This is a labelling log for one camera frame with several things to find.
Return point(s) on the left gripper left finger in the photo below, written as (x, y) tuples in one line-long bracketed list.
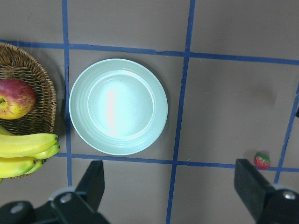
[(80, 206)]

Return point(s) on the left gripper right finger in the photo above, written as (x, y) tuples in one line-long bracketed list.
[(267, 204)]

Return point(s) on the red strawberry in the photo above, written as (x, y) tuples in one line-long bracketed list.
[(262, 161)]

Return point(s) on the light green plate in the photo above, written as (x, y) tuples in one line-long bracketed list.
[(118, 107)]

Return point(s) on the brown wicker basket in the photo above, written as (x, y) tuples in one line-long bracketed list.
[(16, 63)]

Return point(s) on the yellow banana bunch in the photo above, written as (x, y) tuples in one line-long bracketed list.
[(21, 155)]

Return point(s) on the red yellow apple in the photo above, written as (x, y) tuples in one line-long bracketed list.
[(17, 99)]

